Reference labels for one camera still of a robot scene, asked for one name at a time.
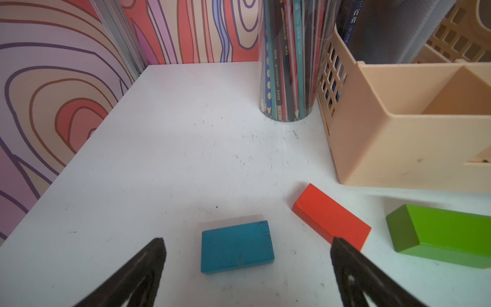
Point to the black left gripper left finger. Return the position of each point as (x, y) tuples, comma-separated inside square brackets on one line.
[(134, 284)]

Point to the red wooden block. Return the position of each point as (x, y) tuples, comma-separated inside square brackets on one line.
[(329, 219)]

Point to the teal block near left wall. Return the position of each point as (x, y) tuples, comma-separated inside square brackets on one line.
[(236, 247)]

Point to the beige desk organizer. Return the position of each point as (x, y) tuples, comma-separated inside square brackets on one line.
[(406, 104)]

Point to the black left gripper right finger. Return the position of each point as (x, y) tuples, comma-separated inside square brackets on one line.
[(358, 278)]

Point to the dark green block near organizer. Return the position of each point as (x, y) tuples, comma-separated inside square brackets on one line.
[(448, 236)]

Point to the clear cup of pencils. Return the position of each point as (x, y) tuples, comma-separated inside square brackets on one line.
[(294, 42)]

